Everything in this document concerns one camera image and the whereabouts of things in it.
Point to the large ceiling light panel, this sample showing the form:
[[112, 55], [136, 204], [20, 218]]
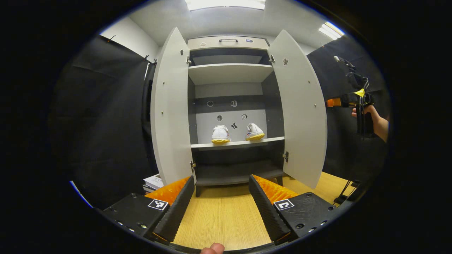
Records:
[[226, 3]]

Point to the white shoe cabinet door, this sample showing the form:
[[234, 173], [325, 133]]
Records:
[[300, 116], [173, 116]]

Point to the black stand legs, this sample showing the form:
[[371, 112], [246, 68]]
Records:
[[344, 193]]

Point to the white and grey shoe cabinet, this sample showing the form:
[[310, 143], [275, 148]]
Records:
[[229, 74]]

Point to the black backdrop cloth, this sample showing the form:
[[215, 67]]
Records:
[[102, 123], [339, 148]]

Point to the small white shoe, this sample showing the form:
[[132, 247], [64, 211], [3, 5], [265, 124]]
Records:
[[220, 134], [255, 132]]

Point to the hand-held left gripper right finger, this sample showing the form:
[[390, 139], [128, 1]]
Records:
[[268, 208]]

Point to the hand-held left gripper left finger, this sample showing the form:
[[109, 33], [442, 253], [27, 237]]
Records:
[[176, 208]]

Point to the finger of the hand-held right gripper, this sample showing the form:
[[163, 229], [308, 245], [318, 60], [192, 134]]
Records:
[[333, 102]]

